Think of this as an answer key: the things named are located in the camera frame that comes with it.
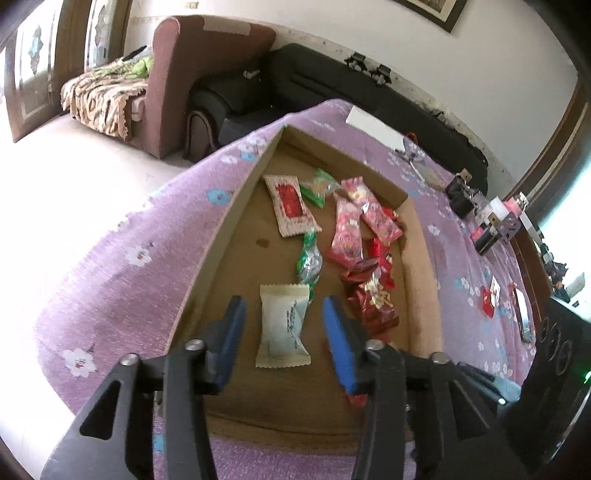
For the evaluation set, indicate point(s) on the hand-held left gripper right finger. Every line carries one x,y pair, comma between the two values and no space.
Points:
341,344

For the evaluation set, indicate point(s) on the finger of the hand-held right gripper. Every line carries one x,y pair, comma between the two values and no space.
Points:
485,381

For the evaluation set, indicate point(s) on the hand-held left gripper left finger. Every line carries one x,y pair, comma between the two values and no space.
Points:
231,341

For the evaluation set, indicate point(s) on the large dark red snack packet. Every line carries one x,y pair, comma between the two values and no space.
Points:
371,316

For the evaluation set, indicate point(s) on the red snack packet gold print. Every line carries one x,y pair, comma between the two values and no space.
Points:
356,399

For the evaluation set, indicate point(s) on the cardboard box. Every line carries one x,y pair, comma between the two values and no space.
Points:
249,277

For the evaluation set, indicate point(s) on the small red snack packet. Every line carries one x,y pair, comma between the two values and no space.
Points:
378,248
388,272

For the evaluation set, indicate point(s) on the green foil candy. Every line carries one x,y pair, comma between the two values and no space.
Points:
310,261

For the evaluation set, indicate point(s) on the pink red snack packet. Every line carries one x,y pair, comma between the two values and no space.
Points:
346,235

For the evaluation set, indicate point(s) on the black smartphone in case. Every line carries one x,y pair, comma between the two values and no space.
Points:
524,318

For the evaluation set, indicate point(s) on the slim red white snack packet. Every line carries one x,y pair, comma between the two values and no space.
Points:
490,300

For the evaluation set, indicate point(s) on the dark assorted clutter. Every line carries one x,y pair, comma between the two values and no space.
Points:
556,272

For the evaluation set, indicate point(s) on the purple floral tablecloth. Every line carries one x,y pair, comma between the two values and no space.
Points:
138,286

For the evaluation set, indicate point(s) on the brown wooden sideboard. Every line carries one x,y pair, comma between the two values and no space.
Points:
531,265

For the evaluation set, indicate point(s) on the small black red box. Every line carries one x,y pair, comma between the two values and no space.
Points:
485,239

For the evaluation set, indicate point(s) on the white snack packet red label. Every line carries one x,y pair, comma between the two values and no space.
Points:
291,205

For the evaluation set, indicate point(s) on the bright window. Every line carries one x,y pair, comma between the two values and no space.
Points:
570,230

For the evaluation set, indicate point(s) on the white flat box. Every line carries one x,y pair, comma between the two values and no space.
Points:
533,230

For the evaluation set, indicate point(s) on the green snack packet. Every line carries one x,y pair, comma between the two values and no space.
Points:
318,187

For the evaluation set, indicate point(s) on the white plastic container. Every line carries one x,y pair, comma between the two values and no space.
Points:
496,207

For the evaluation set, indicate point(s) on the bottle with pink knit sleeve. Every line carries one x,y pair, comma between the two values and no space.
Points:
513,205

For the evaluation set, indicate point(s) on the grey flat card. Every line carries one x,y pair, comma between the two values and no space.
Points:
429,176

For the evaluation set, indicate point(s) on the black device on table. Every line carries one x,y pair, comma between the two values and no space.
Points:
457,189

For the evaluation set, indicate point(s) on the white paper sheet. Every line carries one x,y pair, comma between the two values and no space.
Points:
378,127

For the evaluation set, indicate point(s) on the brown armchair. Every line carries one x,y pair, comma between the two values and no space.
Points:
171,92

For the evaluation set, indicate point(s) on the black sofa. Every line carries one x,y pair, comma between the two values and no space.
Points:
323,83

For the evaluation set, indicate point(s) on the black clip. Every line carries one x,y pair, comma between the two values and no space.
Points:
381,74
356,61

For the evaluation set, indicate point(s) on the brown patterned blanket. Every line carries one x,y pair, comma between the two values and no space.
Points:
97,99

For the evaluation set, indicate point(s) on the green cloth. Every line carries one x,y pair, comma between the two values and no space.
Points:
138,68

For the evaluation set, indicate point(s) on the black remote control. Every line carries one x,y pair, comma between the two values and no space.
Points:
134,52

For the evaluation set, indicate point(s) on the decorated wooden door panel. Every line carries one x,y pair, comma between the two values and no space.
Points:
32,78
104,32

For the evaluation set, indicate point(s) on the framed wall picture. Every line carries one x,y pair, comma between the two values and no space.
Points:
434,9

